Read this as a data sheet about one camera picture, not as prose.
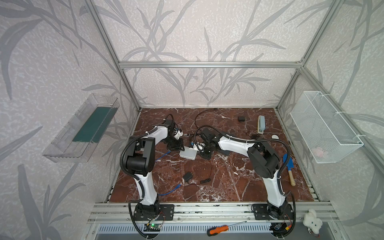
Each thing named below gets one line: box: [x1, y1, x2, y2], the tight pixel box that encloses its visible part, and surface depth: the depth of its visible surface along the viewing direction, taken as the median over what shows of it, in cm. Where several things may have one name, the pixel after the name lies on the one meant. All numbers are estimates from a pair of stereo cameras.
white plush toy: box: [303, 208, 323, 234], surface depth 70 cm
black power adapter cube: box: [183, 172, 193, 182], surface depth 86 cm
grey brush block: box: [257, 115, 266, 134], surface depth 107 cm
